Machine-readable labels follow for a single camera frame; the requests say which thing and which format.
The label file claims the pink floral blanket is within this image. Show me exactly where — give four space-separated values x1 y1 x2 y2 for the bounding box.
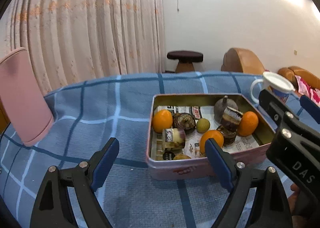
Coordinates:
295 75 320 106

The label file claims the cut sugarcane piece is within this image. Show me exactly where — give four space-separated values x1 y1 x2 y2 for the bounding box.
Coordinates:
162 128 185 150

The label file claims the round layered sugarcane piece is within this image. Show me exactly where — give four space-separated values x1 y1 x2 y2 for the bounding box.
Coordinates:
220 106 243 132

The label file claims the dark round stool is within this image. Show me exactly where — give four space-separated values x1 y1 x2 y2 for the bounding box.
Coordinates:
167 50 203 73

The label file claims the floral pink curtain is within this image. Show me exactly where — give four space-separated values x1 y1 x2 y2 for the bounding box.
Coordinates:
1 0 165 94

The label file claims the small yellow-brown longan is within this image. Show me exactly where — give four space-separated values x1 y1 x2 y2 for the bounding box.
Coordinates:
196 118 210 133

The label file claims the pink electric kettle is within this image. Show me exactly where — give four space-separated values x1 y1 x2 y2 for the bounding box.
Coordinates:
1 47 54 147

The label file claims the white printed mug with lid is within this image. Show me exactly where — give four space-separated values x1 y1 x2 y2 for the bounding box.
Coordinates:
250 71 295 104

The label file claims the brown leather sofa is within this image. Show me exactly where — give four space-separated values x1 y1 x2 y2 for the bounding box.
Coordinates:
277 65 320 99

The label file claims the large orange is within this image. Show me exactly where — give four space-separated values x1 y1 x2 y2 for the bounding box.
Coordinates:
237 111 259 137

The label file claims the person's hand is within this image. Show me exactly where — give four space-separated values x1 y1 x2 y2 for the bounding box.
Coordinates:
287 183 308 228

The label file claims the brown leather armchair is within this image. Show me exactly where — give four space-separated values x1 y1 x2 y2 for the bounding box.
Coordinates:
221 48 265 75

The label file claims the pink metal tin box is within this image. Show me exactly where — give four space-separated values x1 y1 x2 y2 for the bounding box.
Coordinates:
146 93 275 180

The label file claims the dark water chestnut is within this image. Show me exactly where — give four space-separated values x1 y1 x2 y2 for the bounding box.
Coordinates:
172 113 196 134
216 125 236 147

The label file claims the purple round fruit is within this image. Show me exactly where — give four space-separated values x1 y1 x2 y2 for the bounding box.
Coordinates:
214 95 238 123

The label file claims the small orange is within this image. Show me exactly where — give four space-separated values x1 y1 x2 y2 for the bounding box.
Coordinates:
199 129 225 155
152 109 173 133

